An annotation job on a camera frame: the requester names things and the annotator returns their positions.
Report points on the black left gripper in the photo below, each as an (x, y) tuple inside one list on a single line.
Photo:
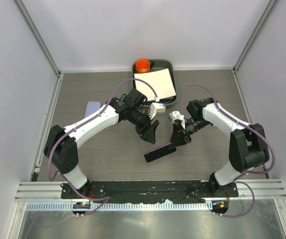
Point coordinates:
[(147, 132)]

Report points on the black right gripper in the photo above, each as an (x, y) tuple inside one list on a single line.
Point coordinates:
[(178, 136)]

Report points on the purple bare phone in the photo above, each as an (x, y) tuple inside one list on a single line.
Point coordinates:
[(159, 152)]

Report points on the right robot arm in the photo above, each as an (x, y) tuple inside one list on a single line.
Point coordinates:
[(247, 145)]

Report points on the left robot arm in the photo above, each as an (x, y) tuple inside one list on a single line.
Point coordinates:
[(63, 143)]

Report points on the blue dotted plate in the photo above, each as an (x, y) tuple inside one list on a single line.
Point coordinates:
[(168, 101)]

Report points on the white square plate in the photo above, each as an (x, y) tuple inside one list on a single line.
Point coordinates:
[(160, 81)]

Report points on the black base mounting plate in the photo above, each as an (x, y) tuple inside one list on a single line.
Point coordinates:
[(152, 192)]

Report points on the orange mug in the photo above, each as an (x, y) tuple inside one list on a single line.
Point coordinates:
[(143, 66)]

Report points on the dark green plastic tray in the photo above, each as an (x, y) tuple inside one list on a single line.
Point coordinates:
[(159, 64)]

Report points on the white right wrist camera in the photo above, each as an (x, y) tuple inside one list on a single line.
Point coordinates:
[(177, 120)]

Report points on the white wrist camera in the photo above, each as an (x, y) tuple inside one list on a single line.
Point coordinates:
[(177, 120), (156, 108)]

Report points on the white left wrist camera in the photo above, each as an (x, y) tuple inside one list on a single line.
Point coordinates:
[(156, 108)]

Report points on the aluminium front rail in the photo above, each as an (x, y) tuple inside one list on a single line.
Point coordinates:
[(51, 191)]

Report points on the slotted cable duct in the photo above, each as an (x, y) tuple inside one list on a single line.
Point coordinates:
[(109, 207)]

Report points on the right aluminium frame post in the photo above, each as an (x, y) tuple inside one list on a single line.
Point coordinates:
[(270, 7)]

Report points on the aluminium frame post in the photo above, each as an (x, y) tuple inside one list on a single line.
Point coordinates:
[(37, 36), (270, 7)]

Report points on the left aluminium frame post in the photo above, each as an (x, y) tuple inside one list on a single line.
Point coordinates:
[(37, 36)]

